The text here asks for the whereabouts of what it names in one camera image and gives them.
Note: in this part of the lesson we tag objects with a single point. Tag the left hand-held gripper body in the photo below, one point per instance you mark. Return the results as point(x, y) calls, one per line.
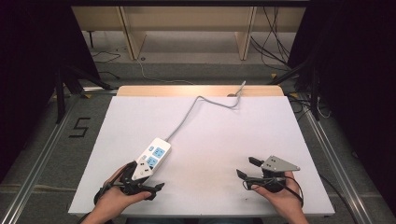
point(141, 170)

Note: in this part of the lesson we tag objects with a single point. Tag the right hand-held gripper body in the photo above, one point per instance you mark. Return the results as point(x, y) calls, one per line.
point(275, 169)

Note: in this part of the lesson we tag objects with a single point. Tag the white power strip blue sockets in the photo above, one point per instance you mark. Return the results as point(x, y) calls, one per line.
point(157, 153)

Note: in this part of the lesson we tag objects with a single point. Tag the person's right hand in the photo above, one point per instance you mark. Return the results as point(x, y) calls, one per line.
point(281, 199)

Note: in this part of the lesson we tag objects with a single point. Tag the person's left hand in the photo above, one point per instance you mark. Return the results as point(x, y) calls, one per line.
point(113, 199)

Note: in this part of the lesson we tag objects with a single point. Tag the white table mat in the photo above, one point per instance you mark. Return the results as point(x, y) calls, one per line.
point(218, 149)

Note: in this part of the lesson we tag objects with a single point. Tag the yellow tape piece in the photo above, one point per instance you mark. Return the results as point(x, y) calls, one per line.
point(87, 95)
point(294, 95)

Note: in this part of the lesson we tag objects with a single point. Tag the black metal stand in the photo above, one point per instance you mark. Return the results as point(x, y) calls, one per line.
point(315, 93)
point(59, 93)

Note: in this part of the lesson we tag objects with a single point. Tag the black curtain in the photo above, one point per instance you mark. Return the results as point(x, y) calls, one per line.
point(31, 62)
point(358, 62)

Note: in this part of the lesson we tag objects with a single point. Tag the beige wooden shelf unit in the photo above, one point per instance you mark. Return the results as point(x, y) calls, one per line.
point(186, 18)

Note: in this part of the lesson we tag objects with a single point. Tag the aluminium floor rail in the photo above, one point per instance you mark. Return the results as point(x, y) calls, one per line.
point(336, 161)
point(34, 171)

